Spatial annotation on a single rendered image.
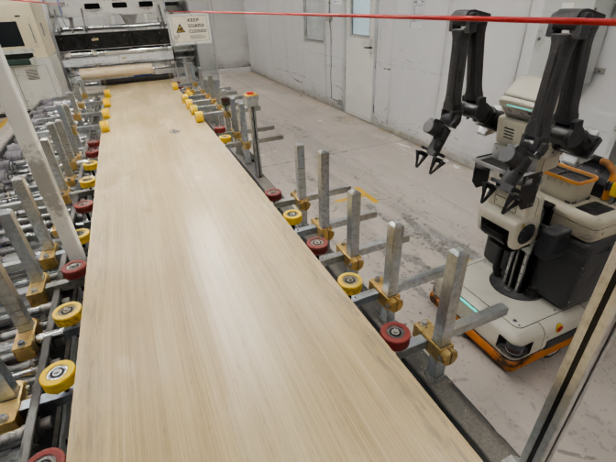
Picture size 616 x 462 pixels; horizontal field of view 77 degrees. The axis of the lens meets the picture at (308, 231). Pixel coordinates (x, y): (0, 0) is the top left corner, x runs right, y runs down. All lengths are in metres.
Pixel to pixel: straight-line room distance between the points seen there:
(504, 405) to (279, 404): 1.45
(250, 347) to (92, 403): 0.38
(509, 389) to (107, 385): 1.81
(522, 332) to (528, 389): 0.30
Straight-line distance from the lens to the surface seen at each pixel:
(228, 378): 1.01
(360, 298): 1.30
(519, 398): 2.26
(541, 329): 2.23
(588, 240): 2.13
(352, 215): 1.37
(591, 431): 2.29
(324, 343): 1.06
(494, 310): 1.34
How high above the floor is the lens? 1.68
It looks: 31 degrees down
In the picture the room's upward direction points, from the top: 3 degrees counter-clockwise
